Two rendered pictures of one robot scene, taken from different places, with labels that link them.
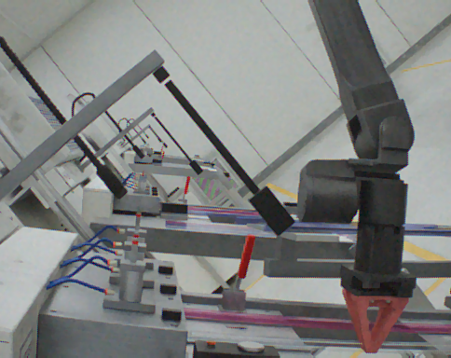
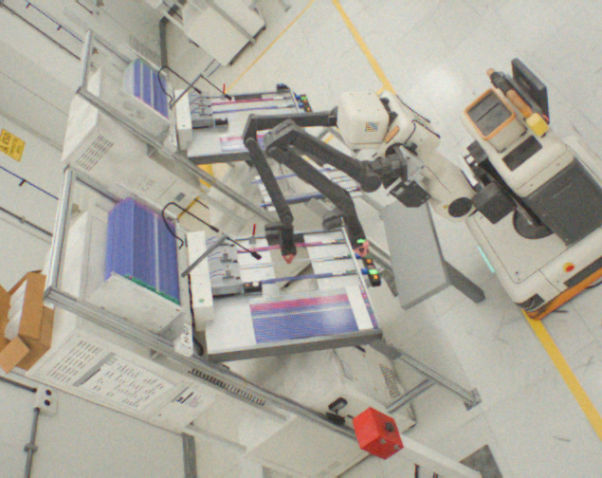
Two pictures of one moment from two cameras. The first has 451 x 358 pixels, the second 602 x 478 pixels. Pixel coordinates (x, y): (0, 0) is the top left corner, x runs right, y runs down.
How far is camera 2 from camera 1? 2.26 m
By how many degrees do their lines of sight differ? 37
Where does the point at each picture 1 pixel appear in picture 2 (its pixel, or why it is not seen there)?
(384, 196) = (286, 233)
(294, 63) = not seen: outside the picture
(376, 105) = (282, 212)
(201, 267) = (234, 28)
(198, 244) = (236, 156)
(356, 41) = (276, 195)
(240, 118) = not seen: outside the picture
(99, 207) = (187, 137)
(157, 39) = not seen: outside the picture
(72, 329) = (218, 288)
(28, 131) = (147, 118)
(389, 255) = (289, 246)
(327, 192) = (271, 235)
